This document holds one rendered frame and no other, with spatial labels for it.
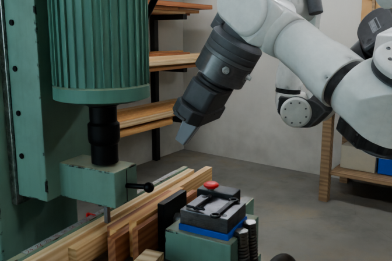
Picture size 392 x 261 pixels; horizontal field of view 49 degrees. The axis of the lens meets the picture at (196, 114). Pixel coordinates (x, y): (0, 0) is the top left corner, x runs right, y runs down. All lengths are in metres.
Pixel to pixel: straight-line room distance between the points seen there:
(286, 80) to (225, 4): 0.51
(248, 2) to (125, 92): 0.26
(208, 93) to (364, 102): 0.26
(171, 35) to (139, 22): 3.93
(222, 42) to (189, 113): 0.12
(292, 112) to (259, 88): 3.28
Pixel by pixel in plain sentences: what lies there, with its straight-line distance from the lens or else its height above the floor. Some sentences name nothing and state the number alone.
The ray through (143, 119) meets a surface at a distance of 3.69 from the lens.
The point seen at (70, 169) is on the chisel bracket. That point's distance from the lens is 0.87.
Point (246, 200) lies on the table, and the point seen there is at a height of 0.90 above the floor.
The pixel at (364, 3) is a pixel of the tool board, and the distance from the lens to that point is 3.99.
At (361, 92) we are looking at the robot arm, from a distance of 0.52.
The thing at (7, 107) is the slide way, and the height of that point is 1.18.
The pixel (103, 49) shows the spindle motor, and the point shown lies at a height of 1.29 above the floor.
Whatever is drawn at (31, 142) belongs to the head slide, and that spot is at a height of 1.11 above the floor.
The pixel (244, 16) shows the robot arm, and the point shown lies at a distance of 0.62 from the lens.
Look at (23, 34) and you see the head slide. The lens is 0.85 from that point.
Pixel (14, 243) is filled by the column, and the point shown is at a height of 0.90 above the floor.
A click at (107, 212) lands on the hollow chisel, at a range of 0.88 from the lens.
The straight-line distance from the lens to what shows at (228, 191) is 0.87.
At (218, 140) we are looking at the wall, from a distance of 4.73.
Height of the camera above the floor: 1.32
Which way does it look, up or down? 11 degrees down
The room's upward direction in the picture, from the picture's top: straight up
